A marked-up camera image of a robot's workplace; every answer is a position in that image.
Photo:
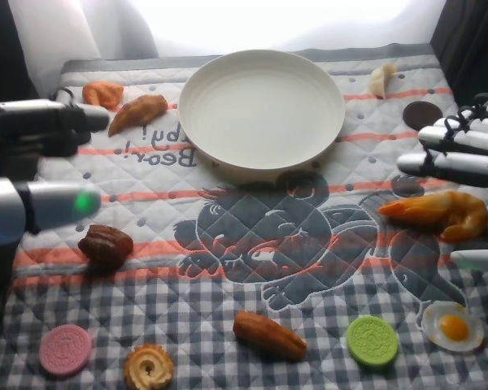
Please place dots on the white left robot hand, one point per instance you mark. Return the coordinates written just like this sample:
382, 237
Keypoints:
44, 118

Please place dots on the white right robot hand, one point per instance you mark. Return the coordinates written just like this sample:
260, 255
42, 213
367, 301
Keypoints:
467, 162

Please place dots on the orange toy shrimp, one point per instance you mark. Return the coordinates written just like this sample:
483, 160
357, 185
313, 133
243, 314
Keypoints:
451, 211

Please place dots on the brown meat piece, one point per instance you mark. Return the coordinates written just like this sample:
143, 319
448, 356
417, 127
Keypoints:
105, 245

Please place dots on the white round plate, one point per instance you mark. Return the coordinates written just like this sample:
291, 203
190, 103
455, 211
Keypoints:
260, 109

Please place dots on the orange chicken drumstick toy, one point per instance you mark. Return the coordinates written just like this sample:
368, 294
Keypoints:
103, 94

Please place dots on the brown sandwich cookie toy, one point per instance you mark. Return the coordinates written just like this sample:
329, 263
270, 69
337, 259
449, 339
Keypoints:
421, 115

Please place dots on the black cloth backdrop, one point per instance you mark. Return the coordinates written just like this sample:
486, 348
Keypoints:
471, 40
4, 44

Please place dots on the brown chicken wing toy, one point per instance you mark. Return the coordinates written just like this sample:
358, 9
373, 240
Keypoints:
140, 110

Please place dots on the pale dumpling toy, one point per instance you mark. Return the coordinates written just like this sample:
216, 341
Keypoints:
383, 80

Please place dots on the fried egg toy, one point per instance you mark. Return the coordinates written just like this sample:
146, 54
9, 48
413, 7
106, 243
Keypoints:
452, 327

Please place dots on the green sandwich cookie toy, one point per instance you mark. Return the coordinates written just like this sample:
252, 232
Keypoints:
372, 342

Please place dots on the pink sandwich cookie toy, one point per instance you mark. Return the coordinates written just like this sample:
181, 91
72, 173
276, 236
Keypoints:
65, 351

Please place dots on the white curtain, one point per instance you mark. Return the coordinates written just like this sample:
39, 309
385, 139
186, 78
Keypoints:
268, 24

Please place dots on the grey quilt with bear print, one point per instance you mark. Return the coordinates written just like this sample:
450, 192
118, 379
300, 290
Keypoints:
244, 264

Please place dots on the brown bread roll toy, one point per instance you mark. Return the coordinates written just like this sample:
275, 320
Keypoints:
268, 335

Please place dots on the swirled butter cookie toy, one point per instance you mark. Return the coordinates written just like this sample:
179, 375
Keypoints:
148, 366

